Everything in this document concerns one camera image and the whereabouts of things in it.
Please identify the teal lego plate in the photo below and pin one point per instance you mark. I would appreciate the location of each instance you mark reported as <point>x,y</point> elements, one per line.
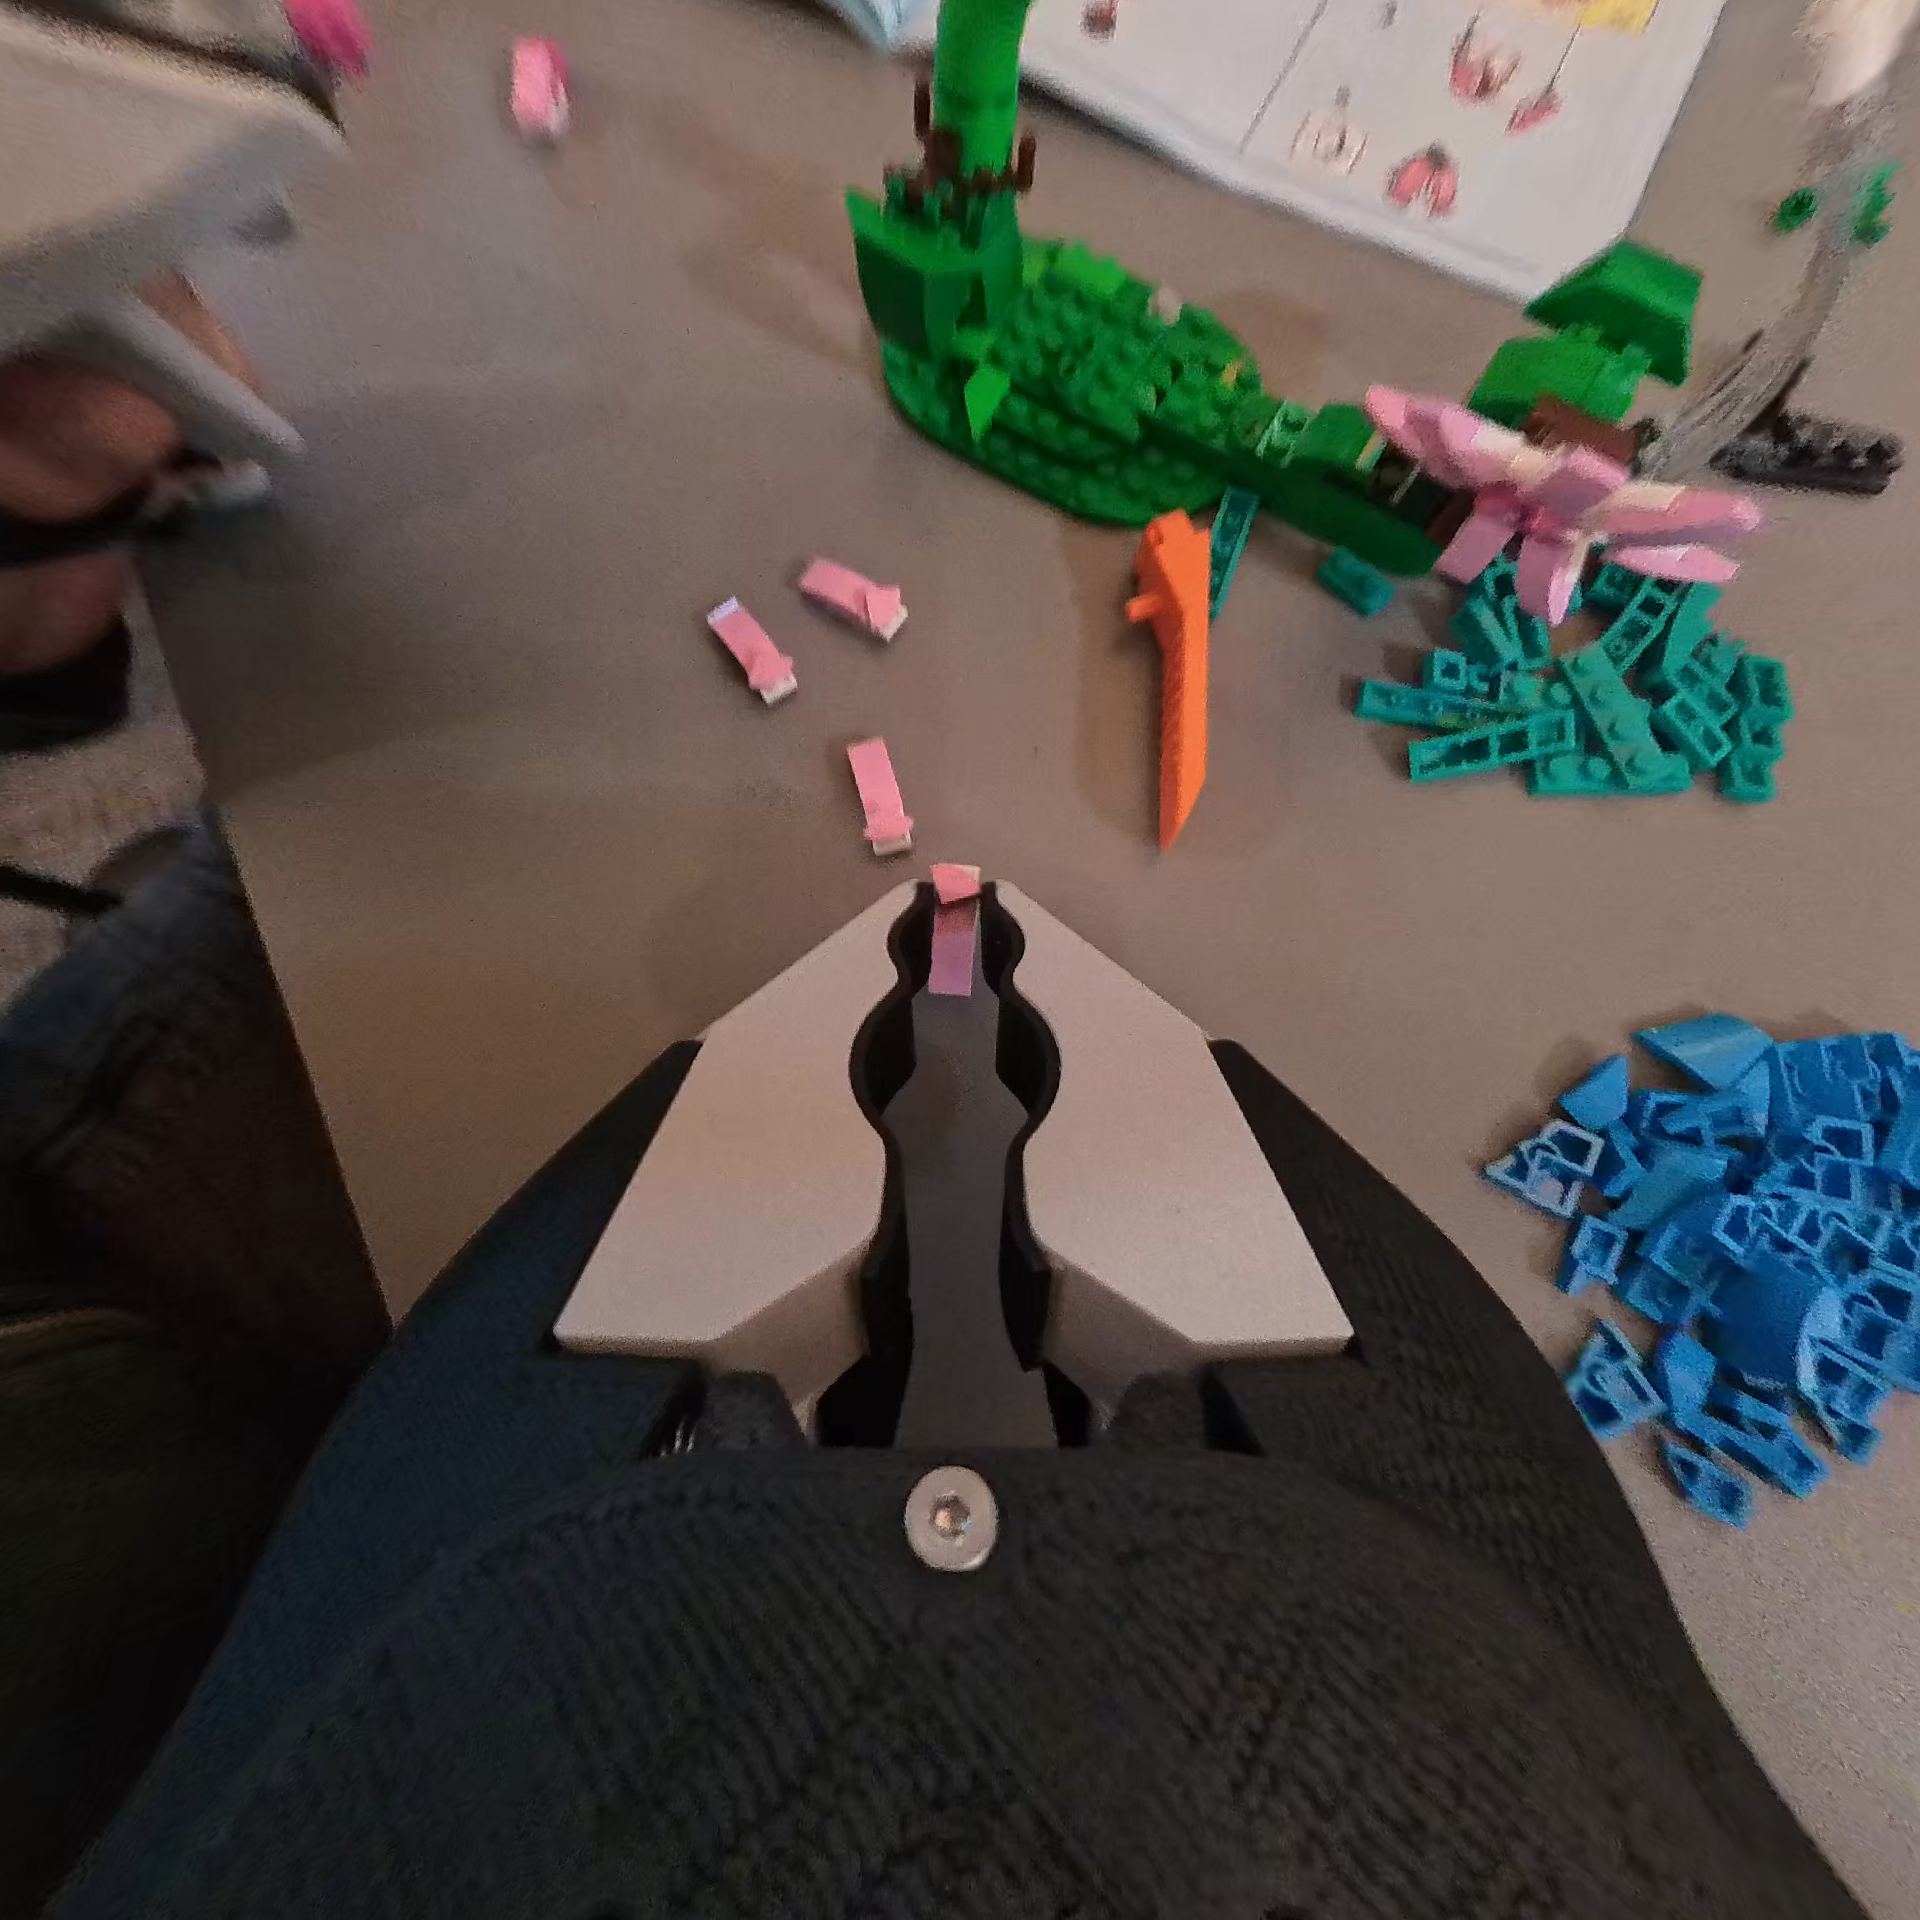
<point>1234,548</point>

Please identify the small teal lego brick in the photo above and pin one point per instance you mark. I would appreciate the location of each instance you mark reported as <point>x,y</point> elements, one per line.
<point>1355,580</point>

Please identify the lego instruction booklet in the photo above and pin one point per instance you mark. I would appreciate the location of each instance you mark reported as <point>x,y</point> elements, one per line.
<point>1351,105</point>

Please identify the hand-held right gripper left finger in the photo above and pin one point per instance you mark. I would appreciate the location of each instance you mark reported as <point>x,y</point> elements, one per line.
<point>751,1171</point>

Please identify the pile of teal lego pieces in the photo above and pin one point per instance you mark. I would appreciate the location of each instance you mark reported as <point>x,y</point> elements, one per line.
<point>1604,704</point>

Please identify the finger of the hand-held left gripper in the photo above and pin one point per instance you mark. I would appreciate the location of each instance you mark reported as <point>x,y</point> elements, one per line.
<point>135,165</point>

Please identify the green lego plant model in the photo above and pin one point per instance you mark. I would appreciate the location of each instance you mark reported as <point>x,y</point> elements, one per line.
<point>1081,375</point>

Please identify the pile of blue lego pieces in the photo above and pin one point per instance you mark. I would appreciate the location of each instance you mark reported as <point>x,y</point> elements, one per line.
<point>1755,1261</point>

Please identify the orange brick separator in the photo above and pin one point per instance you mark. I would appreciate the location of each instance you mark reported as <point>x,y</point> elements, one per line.
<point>1179,674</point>

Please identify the person's left hand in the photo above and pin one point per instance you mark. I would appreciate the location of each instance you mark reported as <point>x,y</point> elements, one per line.
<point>61,510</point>

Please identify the person's leg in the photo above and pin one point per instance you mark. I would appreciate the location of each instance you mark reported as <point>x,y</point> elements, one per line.
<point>135,1275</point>

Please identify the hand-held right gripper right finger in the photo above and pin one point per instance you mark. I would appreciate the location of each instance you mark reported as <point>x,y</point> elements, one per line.
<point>1155,1171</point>

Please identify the pink lego flower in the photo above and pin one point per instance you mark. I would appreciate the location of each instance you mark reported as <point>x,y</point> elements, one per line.
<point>1545,503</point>

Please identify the pink lego petal piece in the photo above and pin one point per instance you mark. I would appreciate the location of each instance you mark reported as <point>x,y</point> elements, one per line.
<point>952,939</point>
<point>849,596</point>
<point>878,792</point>
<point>751,654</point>
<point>539,86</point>

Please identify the magenta round lego stud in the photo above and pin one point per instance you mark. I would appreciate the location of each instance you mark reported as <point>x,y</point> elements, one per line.
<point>327,32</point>

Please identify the black lego piece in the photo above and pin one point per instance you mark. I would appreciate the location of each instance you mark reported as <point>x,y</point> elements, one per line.
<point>1808,453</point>

